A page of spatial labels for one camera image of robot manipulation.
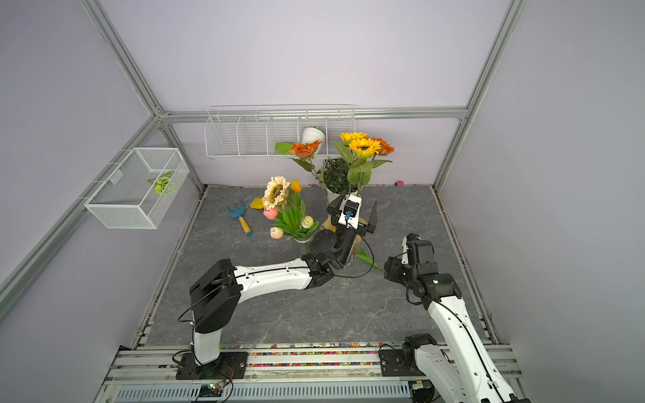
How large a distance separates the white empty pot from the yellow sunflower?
0.27 m

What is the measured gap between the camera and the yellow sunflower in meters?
0.68

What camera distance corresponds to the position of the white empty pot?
948 mm
